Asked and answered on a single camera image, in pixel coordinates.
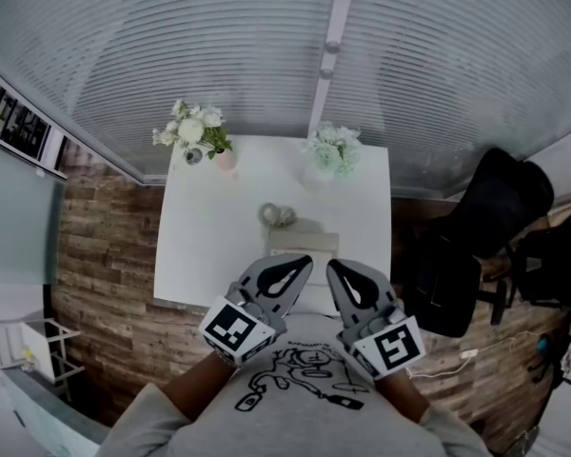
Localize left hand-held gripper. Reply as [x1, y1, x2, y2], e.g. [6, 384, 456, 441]
[198, 253, 314, 368]

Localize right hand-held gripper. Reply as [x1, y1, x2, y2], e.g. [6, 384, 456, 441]
[325, 257, 427, 381]

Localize person's left forearm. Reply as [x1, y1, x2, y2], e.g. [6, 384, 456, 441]
[161, 349, 240, 423]

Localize person's right forearm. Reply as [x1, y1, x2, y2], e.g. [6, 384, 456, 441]
[373, 368, 432, 424]

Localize white table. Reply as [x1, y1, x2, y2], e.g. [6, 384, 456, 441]
[152, 133, 394, 317]

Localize white vase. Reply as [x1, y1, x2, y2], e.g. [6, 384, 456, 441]
[301, 166, 338, 192]

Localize grey printed shirt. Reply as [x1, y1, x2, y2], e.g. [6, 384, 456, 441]
[93, 312, 495, 457]

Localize pink vase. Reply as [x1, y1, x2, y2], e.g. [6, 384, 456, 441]
[214, 149, 240, 175]

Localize pale green flower bouquet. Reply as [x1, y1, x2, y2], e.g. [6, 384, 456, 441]
[303, 121, 364, 179]

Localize large black office chair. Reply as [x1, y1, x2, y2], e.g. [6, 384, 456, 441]
[401, 147, 556, 340]

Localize white flower bouquet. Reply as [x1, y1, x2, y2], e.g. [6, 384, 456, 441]
[151, 98, 234, 161]

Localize small black chair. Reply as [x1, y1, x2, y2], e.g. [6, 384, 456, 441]
[502, 211, 571, 327]

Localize white metal rack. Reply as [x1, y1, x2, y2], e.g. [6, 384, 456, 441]
[0, 316, 86, 403]

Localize grey window blinds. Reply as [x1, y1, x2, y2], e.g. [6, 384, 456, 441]
[0, 0, 571, 200]

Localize frosted glass panel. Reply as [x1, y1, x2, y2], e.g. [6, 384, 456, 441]
[0, 134, 69, 286]

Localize grey coiled cord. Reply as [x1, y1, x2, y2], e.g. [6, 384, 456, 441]
[257, 202, 298, 229]

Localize white floor cable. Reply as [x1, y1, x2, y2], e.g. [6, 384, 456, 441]
[403, 329, 540, 381]

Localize white window post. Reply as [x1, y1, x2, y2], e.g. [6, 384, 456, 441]
[307, 0, 359, 138]

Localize framed wall pictures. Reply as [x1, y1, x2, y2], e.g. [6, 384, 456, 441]
[0, 70, 69, 176]

